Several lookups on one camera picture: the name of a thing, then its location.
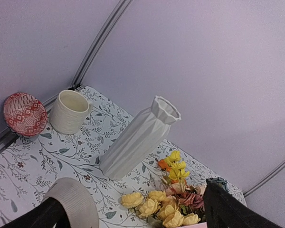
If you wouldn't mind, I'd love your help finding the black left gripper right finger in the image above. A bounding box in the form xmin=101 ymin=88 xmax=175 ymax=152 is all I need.
xmin=203 ymin=178 xmax=279 ymax=228

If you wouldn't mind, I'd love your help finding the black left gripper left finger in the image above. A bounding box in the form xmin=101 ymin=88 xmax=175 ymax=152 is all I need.
xmin=2 ymin=198 xmax=71 ymax=228

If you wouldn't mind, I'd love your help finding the cream printed ribbon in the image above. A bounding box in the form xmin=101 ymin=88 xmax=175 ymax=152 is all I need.
xmin=42 ymin=177 xmax=99 ymax=228

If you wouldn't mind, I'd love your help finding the pink flower bouquet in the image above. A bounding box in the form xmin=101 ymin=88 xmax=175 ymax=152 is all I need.
xmin=121 ymin=151 xmax=206 ymax=228

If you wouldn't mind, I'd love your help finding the white ribbed ceramic vase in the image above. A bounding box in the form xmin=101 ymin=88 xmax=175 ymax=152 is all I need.
xmin=99 ymin=96 xmax=181 ymax=180

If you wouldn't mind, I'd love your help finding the floral patterned tablecloth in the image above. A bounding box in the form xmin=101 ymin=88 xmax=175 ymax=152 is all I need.
xmin=0 ymin=85 xmax=247 ymax=228

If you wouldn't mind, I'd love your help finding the cream ceramic mug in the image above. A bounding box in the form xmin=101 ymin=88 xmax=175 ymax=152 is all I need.
xmin=49 ymin=90 xmax=94 ymax=135

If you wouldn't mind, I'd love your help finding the pink patterned ball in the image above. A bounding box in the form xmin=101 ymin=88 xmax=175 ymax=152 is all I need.
xmin=3 ymin=93 xmax=48 ymax=137

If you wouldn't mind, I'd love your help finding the right aluminium frame post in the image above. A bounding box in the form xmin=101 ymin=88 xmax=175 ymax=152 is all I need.
xmin=243 ymin=159 xmax=285 ymax=198

